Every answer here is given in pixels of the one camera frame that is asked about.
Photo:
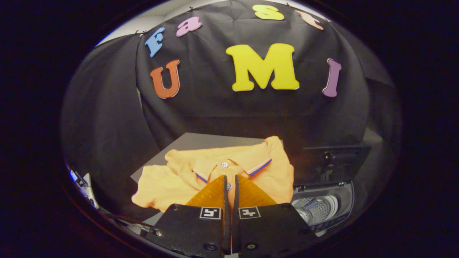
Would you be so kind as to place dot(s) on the dark washing machine lid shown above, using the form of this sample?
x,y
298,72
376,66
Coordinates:
x,y
340,161

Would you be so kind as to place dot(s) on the grey washing machine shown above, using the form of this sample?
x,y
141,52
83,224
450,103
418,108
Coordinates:
x,y
344,193

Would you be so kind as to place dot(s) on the white cabinet with dark top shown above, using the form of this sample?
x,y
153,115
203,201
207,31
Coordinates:
x,y
200,141

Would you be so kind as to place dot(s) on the black backdrop cloth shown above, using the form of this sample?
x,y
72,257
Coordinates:
x,y
215,107

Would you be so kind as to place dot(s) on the orange polo shirt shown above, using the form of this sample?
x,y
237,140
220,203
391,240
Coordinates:
x,y
172,179

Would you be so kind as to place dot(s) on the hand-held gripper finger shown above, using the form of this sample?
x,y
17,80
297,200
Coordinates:
x,y
226,229
235,229

